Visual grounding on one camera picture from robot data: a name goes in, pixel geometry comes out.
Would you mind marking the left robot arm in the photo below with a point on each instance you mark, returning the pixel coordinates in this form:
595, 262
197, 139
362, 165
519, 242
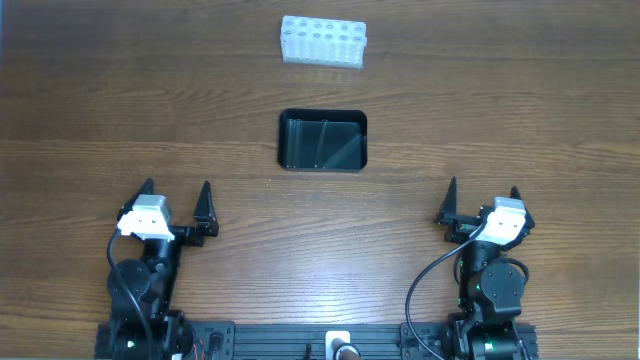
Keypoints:
127, 282

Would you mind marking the black tray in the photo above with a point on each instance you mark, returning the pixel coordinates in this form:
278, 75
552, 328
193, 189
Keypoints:
309, 150

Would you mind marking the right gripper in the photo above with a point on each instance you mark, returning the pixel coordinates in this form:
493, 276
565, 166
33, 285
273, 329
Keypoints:
464, 229

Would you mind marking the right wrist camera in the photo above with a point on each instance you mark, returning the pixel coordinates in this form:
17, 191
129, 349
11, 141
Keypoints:
505, 220

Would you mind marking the white test tube rack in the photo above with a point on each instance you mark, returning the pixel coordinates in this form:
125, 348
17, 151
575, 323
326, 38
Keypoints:
322, 52

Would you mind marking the mounting rail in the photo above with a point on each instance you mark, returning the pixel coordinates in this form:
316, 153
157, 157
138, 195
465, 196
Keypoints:
280, 340

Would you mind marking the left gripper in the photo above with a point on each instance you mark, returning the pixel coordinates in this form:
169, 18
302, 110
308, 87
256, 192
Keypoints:
186, 235

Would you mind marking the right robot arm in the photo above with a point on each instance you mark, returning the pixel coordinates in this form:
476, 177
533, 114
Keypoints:
495, 286

